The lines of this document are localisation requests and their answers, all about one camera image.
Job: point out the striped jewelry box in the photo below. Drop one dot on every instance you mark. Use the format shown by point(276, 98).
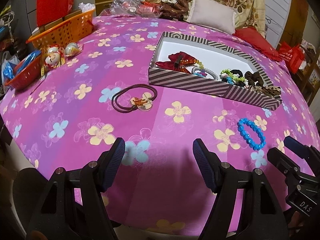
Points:
point(216, 57)

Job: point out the clear plastic bag pile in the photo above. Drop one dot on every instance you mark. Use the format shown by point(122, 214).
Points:
point(132, 8)

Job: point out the red bow hair clip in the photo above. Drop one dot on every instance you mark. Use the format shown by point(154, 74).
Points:
point(179, 62)

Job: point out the wooden chair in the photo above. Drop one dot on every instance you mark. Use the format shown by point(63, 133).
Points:
point(305, 85)

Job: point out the pink floral bedspread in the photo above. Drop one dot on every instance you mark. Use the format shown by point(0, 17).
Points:
point(67, 120)

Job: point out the brown scrunchie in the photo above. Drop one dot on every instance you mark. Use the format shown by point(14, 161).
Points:
point(254, 79)

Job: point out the leopard print bow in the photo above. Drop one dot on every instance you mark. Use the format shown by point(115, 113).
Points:
point(270, 91)

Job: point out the orange plastic basket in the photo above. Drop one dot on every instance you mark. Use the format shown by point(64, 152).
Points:
point(70, 30)

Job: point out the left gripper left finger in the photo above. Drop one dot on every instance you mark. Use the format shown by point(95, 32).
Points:
point(71, 205)

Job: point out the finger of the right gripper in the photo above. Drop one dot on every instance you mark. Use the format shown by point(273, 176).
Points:
point(303, 151)
point(284, 164)

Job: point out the red cushion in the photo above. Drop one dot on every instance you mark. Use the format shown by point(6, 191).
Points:
point(256, 40)

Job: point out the white pillow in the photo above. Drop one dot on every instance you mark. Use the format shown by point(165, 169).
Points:
point(212, 14)

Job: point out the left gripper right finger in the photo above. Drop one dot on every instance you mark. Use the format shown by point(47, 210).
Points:
point(261, 216)

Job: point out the red gift bag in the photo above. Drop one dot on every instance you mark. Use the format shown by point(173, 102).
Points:
point(50, 10)

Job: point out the small red plastic basket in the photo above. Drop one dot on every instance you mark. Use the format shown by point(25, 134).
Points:
point(25, 73)

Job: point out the round ornament ball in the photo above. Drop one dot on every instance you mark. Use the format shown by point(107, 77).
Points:
point(72, 49)

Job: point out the red shopping bag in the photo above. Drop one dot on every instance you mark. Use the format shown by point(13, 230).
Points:
point(293, 56)

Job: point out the black scrunchie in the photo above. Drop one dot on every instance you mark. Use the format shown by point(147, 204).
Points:
point(237, 75)

